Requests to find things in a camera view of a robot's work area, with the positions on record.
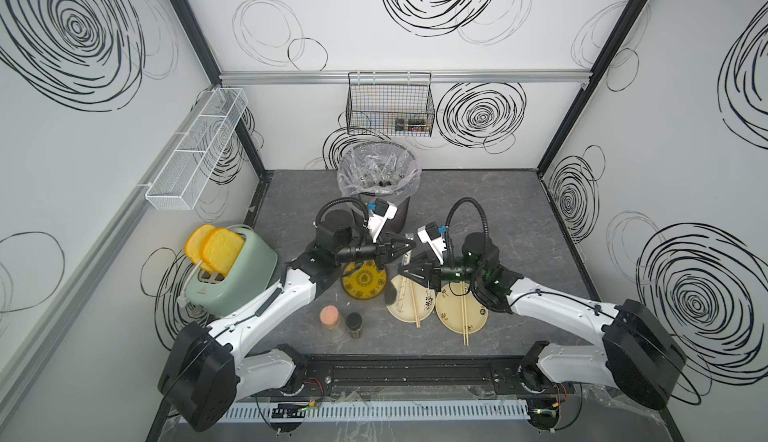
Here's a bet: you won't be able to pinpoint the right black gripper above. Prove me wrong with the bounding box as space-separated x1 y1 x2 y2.
398 251 484 294

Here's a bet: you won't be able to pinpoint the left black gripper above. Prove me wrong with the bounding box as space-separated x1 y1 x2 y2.
333 231 413 272

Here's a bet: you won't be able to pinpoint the bamboo chopsticks pair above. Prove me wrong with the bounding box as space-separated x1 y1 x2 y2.
459 291 470 346

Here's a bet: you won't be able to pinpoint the chopsticks green tip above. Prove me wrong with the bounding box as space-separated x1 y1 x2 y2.
410 280 421 328

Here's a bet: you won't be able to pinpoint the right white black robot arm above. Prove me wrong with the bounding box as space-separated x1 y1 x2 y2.
398 197 688 410

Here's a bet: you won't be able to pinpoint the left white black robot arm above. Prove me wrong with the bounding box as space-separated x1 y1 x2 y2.
158 197 416 432

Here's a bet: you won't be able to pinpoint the black mesh trash bin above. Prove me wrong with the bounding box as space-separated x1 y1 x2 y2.
384 196 411 233

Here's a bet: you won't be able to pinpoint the yellow patterned plate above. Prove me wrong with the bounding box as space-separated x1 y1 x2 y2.
341 261 389 300

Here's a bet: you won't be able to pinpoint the cream plate with flower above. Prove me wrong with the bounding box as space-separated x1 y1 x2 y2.
384 275 435 324

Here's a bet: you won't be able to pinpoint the cream plate red black marks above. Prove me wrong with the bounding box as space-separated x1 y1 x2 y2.
435 282 489 335

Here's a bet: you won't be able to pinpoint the clear plastic bin liner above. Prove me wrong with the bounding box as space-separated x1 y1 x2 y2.
337 141 422 203

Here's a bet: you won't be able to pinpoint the black lid spice bottle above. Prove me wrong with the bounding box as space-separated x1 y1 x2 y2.
345 312 363 339

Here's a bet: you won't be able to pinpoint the pink lid jar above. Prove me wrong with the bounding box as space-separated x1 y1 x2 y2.
319 305 346 340

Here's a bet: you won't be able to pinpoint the right yellow toast slice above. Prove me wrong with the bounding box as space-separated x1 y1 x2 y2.
200 228 245 276

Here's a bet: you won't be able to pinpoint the yellow toast slice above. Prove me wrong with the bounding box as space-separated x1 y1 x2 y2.
200 228 245 276
184 224 216 264

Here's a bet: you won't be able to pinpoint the mint green toaster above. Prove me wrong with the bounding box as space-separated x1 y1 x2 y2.
178 224 278 317

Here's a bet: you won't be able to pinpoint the left yellow toast slice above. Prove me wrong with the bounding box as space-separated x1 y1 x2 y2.
184 224 216 264

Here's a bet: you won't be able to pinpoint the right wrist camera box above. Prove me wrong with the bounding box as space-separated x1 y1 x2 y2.
417 222 447 265

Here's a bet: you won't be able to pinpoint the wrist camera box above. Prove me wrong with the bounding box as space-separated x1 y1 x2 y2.
366 198 397 242
417 222 447 265

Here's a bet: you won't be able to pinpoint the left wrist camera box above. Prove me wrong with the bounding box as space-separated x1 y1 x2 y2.
366 198 397 242

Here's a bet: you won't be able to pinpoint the items in wire basket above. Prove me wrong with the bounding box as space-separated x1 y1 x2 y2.
394 118 430 133

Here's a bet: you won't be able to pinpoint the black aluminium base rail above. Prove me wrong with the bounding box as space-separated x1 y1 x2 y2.
261 354 576 398

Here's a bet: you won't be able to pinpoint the black wire wall basket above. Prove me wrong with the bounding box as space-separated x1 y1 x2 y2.
345 71 436 137

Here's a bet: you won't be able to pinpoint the white slotted cable duct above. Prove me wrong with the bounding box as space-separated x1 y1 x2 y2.
220 400 530 424

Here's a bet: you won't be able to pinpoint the white wire wall shelf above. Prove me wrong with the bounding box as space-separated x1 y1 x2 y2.
145 87 247 211

